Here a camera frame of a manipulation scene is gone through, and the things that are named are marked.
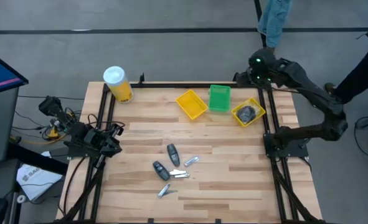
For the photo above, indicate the white printed booklet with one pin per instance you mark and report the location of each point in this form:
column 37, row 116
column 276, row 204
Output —
column 37, row 182

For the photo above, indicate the black item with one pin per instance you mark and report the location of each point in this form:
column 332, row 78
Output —
column 251, row 110
column 244, row 115

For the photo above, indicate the yellow wipes canister white lid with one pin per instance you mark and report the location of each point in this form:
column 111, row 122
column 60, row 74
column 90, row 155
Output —
column 118, row 84

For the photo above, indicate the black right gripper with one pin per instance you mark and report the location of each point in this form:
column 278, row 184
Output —
column 258, row 79

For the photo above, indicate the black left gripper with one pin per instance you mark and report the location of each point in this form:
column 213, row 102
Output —
column 98, row 138

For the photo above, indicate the computer monitor blue screen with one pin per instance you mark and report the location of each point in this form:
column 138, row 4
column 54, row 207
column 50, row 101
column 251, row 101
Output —
column 0, row 74

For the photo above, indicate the yellow plastic basket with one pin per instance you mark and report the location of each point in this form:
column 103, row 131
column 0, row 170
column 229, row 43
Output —
column 238, row 107
column 191, row 104

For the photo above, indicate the person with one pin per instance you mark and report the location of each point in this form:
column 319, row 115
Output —
column 361, row 71
column 275, row 18

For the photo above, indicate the black aluminium table frame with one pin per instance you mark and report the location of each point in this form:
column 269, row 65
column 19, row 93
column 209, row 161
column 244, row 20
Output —
column 186, row 85

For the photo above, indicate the unbagged silver nail clipper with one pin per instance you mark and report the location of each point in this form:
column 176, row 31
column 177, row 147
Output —
column 164, row 190

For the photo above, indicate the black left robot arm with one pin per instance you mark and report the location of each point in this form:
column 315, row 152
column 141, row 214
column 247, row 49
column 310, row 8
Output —
column 78, row 129

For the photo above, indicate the black car key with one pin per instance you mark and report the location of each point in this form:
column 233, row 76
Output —
column 161, row 170
column 173, row 155

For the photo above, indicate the small white tape roll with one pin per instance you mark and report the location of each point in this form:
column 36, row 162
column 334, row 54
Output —
column 21, row 199

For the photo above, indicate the green plastic basket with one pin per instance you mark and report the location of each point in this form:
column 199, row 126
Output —
column 219, row 99

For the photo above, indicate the black side desk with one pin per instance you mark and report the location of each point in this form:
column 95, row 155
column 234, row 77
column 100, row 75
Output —
column 31, row 160

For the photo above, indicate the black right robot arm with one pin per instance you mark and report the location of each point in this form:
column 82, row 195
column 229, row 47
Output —
column 311, row 90

